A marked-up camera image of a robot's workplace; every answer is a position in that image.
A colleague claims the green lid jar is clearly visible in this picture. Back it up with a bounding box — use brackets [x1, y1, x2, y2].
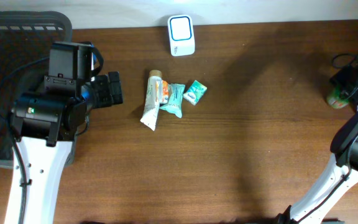
[326, 86, 349, 109]

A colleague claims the small orange white packet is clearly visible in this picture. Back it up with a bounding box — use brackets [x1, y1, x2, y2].
[156, 80, 170, 105]

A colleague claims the white shampoo tube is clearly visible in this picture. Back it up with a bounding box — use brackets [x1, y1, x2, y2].
[140, 70, 163, 131]

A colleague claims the mint green wipes pack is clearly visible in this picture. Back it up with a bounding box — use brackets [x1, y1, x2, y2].
[160, 83, 185, 118]

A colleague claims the small teal tissue pack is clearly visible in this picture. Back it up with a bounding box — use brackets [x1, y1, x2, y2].
[183, 80, 208, 105]

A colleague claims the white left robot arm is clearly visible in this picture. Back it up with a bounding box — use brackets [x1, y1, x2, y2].
[4, 42, 124, 223]

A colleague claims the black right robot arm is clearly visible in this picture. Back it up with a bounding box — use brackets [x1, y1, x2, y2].
[273, 53, 358, 223]

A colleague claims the white barcode scanner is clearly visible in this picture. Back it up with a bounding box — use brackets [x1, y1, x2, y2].
[167, 14, 195, 57]

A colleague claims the grey plastic mesh basket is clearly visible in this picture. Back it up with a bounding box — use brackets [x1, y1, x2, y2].
[0, 11, 72, 169]

